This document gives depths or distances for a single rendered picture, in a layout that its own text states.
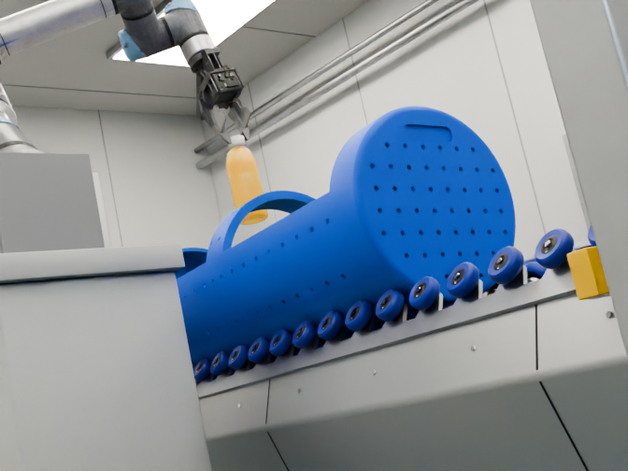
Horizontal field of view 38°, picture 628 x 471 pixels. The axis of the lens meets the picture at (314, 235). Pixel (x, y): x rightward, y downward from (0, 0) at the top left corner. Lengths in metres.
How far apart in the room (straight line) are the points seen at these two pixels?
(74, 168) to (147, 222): 5.66
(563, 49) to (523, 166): 4.78
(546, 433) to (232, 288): 0.66
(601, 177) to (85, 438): 0.92
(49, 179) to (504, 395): 0.83
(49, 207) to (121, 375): 0.30
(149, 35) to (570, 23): 1.56
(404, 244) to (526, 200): 4.21
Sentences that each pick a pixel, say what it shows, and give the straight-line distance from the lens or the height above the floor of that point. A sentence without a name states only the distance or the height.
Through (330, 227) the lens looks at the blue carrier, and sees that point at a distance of 1.25.
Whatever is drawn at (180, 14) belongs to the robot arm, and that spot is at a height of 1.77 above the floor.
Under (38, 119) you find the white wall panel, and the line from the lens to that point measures 7.09.
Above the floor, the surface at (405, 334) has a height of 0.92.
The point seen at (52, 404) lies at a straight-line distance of 1.34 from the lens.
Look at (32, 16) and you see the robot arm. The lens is 2.05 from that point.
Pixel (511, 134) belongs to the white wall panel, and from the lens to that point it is 5.48.
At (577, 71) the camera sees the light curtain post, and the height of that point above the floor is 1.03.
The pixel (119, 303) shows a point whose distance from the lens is 1.42.
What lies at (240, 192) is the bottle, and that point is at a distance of 2.00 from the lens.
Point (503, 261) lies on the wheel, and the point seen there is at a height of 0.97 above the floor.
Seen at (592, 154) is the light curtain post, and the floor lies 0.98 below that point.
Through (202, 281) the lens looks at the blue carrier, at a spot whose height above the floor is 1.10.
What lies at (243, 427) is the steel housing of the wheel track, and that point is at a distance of 1.55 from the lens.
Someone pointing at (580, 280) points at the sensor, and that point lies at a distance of 0.90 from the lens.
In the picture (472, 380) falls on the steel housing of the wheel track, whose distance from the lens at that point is 1.07.
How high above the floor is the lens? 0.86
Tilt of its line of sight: 10 degrees up
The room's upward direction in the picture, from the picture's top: 12 degrees counter-clockwise
